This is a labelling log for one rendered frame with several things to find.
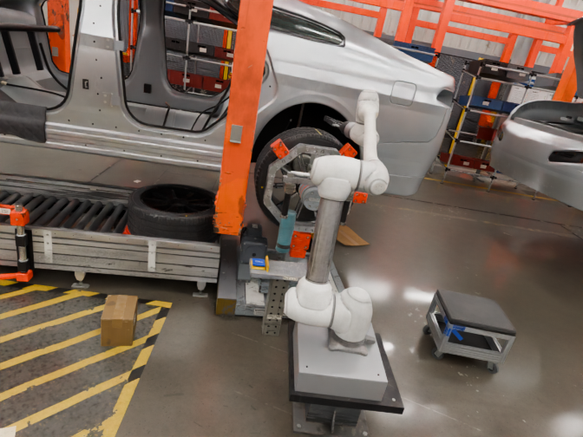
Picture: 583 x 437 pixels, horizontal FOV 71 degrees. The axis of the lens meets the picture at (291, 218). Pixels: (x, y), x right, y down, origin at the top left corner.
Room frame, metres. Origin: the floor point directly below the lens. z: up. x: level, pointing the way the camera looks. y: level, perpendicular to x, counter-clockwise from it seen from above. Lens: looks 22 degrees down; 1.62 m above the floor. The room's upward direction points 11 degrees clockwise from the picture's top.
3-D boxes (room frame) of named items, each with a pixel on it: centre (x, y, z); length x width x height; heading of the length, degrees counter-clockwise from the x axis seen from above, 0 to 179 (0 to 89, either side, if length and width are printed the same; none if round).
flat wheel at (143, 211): (2.68, 0.81, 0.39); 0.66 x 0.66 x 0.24
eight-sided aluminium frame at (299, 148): (2.39, -0.08, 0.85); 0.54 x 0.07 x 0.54; 101
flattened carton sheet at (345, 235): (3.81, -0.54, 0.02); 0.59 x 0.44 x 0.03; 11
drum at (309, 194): (2.32, -0.09, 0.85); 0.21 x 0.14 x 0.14; 11
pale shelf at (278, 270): (2.10, -0.03, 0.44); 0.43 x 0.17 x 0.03; 101
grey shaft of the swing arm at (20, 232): (2.06, 1.52, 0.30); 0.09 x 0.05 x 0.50; 101
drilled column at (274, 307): (2.09, 0.00, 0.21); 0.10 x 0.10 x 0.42; 11
